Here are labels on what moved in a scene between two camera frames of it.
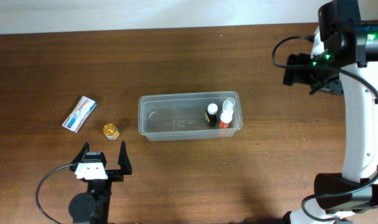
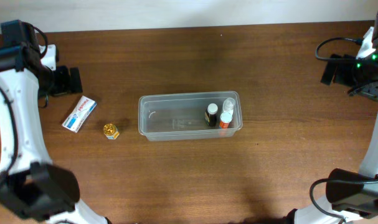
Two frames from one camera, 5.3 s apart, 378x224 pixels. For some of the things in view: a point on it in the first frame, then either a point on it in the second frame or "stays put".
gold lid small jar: (111, 131) stays put
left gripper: (114, 173) -> (60, 81)
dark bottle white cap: (211, 114) stays put
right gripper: (292, 70) -> (342, 71)
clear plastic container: (181, 116) stays put
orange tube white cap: (225, 117) stays put
